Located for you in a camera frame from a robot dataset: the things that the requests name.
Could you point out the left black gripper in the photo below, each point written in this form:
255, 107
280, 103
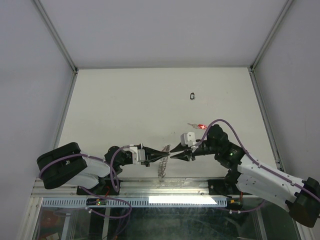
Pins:
151, 155

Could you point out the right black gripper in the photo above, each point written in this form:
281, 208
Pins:
185, 155

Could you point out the metal disc with key rings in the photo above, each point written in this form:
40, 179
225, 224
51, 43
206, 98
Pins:
161, 173

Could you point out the red handled key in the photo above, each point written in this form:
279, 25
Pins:
198, 126

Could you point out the black white key tag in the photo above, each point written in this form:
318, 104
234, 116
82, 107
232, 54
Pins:
192, 96

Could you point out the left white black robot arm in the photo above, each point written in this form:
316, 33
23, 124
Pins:
68, 164

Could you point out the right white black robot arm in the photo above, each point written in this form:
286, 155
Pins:
299, 197

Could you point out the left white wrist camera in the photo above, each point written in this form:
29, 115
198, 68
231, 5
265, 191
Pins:
138, 153

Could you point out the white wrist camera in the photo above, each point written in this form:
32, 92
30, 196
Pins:
188, 139
138, 153

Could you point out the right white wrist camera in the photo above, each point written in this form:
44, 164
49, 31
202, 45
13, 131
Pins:
188, 139

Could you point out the aluminium mounting rail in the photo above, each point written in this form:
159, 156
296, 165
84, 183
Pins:
139, 187

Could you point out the white slotted cable duct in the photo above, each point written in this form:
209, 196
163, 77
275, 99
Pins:
164, 201

